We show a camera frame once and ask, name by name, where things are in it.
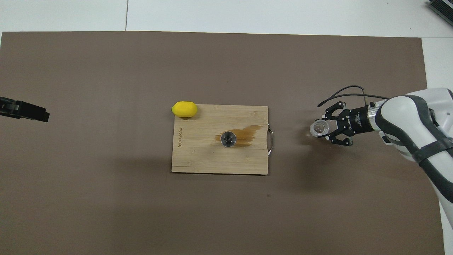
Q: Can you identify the clear plastic cup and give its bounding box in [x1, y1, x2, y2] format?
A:
[310, 120, 332, 138]

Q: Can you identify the brown table mat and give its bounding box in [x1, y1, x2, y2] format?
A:
[0, 31, 446, 255]

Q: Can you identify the yellow lemon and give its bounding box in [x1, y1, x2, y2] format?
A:
[172, 101, 198, 118]

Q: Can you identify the grey ribbed device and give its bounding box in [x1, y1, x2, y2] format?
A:
[426, 0, 453, 26]

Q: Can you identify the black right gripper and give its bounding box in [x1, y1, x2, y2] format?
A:
[317, 102, 371, 147]

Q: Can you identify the wooden cutting board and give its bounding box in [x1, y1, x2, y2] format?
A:
[171, 104, 274, 175]

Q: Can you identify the steel double jigger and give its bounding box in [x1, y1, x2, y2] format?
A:
[220, 131, 237, 147]

